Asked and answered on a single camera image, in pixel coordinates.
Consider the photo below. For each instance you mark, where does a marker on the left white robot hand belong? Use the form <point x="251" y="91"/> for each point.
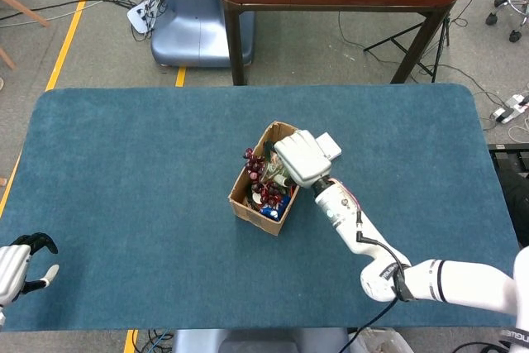
<point x="12" y="270"/>

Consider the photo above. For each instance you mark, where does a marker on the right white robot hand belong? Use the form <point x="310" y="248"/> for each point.
<point x="303" y="158"/>

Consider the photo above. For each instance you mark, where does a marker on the white rectangular pack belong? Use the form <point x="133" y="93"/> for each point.
<point x="334" y="149"/>

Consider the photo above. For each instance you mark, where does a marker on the green energy drink can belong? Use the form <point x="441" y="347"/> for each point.
<point x="270" y="171"/>

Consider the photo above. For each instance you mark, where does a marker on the red grape bunch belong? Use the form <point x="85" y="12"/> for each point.
<point x="253" y="163"/>

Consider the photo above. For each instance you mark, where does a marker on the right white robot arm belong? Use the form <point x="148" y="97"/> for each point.
<point x="335" y="208"/>

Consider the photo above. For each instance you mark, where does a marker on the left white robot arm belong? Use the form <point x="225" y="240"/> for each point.
<point x="2" y="316"/>

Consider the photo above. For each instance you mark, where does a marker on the open cardboard box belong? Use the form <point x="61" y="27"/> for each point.
<point x="252" y="216"/>

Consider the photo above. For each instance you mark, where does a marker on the blue snack packet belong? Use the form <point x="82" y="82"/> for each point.
<point x="273" y="213"/>

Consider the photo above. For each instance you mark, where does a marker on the blue felt table cover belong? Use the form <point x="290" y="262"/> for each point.
<point x="144" y="183"/>

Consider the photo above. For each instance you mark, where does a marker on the black folding tripod stand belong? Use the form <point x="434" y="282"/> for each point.
<point x="438" y="55"/>

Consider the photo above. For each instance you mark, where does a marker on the grey-blue robot torso base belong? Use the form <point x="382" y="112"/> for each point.
<point x="256" y="342"/>

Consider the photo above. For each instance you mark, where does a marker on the translucent plastic container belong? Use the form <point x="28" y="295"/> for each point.
<point x="384" y="342"/>

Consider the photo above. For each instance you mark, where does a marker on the short wooden leg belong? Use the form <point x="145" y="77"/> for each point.
<point x="7" y="58"/>

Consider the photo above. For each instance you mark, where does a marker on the white power strip red switches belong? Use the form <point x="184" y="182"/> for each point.
<point x="510" y="107"/>

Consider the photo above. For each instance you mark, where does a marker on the white power strip with plugs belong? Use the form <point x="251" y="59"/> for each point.
<point x="140" y="14"/>

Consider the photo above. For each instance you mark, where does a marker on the long slanted wooden leg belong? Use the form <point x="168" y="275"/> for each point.
<point x="25" y="9"/>

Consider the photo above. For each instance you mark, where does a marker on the chrome stool with casters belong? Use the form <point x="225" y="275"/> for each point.
<point x="518" y="1"/>

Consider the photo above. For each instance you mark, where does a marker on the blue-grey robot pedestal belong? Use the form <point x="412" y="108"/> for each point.
<point x="194" y="34"/>

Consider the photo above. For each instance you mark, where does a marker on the black equipment frame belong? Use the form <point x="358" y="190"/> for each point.
<point x="516" y="204"/>

